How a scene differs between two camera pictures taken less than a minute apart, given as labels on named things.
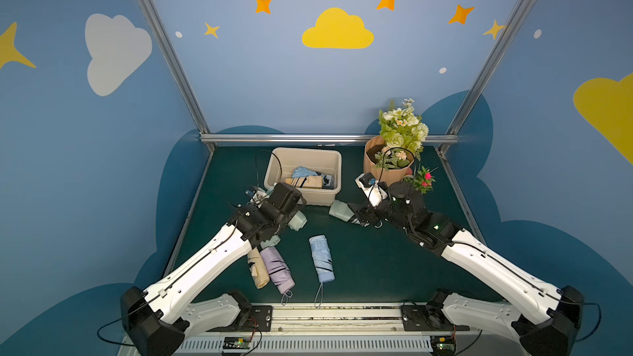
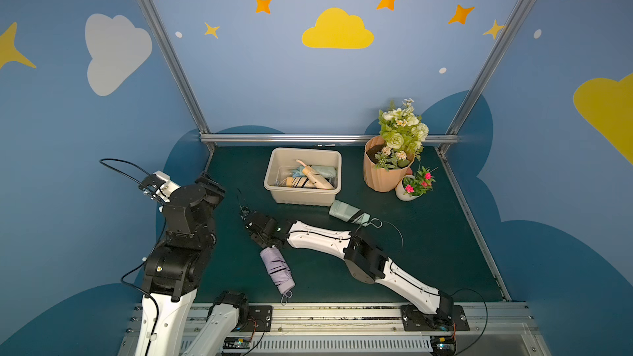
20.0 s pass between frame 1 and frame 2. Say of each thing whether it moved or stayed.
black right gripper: moved
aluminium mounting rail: stayed
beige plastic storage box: stayed
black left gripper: moved
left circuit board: stayed
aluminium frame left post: stayed
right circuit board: stayed
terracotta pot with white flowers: stayed
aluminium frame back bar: stayed
